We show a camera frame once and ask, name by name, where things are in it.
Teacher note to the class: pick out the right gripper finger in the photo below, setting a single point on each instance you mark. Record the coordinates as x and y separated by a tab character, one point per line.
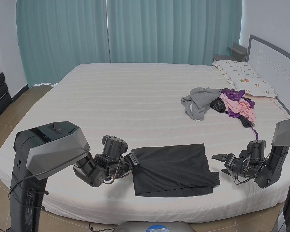
219	157
228	173

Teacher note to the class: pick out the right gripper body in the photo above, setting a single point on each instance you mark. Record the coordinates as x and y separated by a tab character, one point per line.
235	165

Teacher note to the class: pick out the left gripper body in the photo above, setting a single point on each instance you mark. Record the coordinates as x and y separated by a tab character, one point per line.
127	167

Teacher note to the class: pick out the black long-sleeved top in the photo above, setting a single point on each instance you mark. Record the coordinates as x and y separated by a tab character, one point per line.
171	170

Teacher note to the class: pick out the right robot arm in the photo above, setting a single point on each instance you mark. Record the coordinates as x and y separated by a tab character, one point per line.
270	163

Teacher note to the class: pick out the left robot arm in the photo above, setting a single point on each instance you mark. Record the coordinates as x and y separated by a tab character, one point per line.
62	153

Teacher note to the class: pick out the pile of clothes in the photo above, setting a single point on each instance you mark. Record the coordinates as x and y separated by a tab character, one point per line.
236	106

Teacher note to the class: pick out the bed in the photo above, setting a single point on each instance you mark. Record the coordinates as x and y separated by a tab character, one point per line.
123	100

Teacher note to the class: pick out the grey knitted garment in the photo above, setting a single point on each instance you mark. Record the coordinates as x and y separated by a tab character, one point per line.
199	101

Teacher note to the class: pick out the white printed pillow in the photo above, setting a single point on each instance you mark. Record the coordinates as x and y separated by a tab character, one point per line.
246	78

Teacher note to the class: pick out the grey bedside table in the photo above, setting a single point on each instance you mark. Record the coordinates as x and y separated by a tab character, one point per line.
232	52

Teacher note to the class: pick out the blue-green curtain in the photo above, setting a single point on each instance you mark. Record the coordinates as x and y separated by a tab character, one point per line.
174	20
62	30

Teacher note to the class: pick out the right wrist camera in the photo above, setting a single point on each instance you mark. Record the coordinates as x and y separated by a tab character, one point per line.
244	154

